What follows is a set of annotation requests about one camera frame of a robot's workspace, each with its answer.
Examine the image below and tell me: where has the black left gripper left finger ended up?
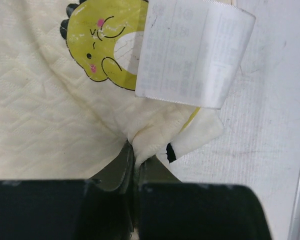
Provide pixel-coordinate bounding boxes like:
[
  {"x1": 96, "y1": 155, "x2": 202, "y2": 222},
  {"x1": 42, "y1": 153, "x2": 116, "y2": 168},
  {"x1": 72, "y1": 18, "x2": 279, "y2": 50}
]
[{"x1": 0, "y1": 143, "x2": 134, "y2": 240}]

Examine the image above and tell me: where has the white care label tag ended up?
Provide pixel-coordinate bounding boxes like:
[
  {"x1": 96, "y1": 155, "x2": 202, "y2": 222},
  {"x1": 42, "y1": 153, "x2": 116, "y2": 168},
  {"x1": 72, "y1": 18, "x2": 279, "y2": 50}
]
[{"x1": 135, "y1": 0, "x2": 256, "y2": 110}]

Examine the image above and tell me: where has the cream quilted pillow yellow edge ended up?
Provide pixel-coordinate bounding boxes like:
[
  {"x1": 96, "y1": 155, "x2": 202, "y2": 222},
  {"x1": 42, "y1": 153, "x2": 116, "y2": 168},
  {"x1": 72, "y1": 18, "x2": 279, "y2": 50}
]
[{"x1": 0, "y1": 0, "x2": 223, "y2": 179}]

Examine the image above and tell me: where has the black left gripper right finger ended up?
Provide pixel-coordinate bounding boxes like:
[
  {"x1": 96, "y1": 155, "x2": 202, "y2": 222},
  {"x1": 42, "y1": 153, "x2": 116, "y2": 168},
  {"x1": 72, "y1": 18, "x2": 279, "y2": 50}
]
[{"x1": 137, "y1": 157, "x2": 272, "y2": 240}]

